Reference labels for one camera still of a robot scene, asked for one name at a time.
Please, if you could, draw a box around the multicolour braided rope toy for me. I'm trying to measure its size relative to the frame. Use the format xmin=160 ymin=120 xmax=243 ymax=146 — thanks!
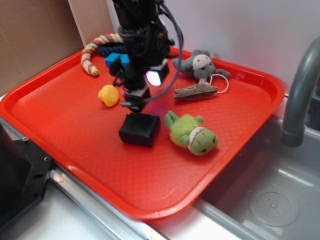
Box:
xmin=80 ymin=33 xmax=124 ymax=77

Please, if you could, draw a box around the dark brown leather wallet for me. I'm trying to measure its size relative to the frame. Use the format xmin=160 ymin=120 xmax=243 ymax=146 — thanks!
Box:
xmin=118 ymin=112 xmax=161 ymax=148

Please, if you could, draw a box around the grey plastic sink basin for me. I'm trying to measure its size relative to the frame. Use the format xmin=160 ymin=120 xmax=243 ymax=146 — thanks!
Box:
xmin=194 ymin=116 xmax=320 ymax=240

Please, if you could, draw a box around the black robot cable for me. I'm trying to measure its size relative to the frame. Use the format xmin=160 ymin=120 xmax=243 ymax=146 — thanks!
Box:
xmin=120 ymin=0 xmax=185 ymax=107

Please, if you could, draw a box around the brown cardboard panel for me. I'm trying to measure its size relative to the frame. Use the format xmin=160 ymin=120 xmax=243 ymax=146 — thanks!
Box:
xmin=0 ymin=0 xmax=114 ymax=96

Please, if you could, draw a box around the red plastic tray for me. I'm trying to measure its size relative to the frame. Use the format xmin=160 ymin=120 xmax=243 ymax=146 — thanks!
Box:
xmin=0 ymin=52 xmax=285 ymax=220

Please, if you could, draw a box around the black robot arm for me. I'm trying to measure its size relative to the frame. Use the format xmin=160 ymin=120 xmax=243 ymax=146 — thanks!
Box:
xmin=109 ymin=0 xmax=175 ymax=112

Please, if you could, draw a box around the blue rectangular block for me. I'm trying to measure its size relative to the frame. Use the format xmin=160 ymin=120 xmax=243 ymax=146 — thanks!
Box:
xmin=104 ymin=53 xmax=130 ymax=67

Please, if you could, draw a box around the green plush frog toy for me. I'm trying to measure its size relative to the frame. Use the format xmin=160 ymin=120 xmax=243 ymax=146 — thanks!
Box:
xmin=164 ymin=110 xmax=219 ymax=156

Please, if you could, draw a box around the grey plush mouse toy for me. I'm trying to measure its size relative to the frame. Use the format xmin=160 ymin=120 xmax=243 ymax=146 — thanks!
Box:
xmin=171 ymin=49 xmax=231 ymax=94

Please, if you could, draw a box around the grey toy faucet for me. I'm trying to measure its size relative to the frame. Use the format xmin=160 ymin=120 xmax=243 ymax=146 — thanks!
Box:
xmin=281 ymin=37 xmax=320 ymax=147

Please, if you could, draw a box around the yellow rubber duck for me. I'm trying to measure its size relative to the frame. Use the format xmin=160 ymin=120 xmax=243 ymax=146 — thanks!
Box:
xmin=98 ymin=84 xmax=120 ymax=107

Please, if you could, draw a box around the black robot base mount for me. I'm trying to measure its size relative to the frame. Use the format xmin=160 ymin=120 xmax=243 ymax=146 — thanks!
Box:
xmin=0 ymin=125 xmax=53 ymax=230

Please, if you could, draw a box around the brown wood chip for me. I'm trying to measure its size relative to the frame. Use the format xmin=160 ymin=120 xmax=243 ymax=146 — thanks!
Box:
xmin=173 ymin=82 xmax=219 ymax=101

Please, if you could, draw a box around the dark navy rope toy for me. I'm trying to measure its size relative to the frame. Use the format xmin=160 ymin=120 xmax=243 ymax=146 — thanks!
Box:
xmin=97 ymin=44 xmax=126 ymax=57

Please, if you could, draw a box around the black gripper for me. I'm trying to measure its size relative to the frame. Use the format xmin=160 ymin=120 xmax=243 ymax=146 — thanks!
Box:
xmin=109 ymin=21 xmax=175 ymax=105

